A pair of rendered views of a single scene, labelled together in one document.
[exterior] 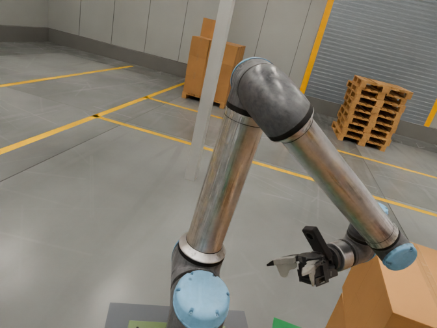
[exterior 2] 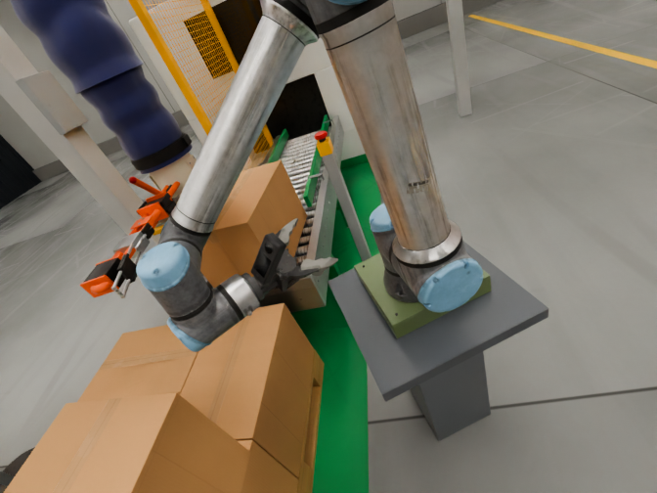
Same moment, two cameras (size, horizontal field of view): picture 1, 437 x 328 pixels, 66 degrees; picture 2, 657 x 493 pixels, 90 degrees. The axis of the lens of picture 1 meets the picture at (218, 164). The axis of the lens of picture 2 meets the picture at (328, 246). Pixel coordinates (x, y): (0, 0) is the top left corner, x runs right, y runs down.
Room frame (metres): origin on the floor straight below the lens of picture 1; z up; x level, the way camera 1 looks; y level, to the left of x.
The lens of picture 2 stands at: (1.44, -0.12, 1.58)
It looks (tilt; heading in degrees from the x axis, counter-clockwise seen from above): 35 degrees down; 189
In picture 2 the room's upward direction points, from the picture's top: 24 degrees counter-clockwise
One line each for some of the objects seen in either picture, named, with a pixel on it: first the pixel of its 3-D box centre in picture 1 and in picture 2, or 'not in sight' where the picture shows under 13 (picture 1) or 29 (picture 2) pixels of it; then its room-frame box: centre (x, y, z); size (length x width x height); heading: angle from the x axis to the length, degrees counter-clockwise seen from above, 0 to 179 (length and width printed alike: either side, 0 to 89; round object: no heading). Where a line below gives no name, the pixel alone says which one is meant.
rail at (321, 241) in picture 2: not in sight; (330, 178); (-0.89, -0.27, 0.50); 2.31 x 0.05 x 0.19; 170
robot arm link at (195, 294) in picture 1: (197, 310); (402, 234); (0.70, -0.04, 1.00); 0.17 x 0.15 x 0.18; 11
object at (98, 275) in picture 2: not in sight; (107, 276); (0.75, -0.80, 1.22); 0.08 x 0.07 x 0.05; 178
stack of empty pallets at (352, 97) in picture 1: (367, 110); not in sight; (7.67, -2.98, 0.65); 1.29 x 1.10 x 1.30; 172
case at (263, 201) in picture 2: not in sight; (250, 225); (-0.14, -0.73, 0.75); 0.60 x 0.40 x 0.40; 166
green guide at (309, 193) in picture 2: not in sight; (323, 149); (-1.25, -0.26, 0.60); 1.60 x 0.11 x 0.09; 170
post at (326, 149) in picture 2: not in sight; (351, 216); (-0.27, -0.20, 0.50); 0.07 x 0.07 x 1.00; 80
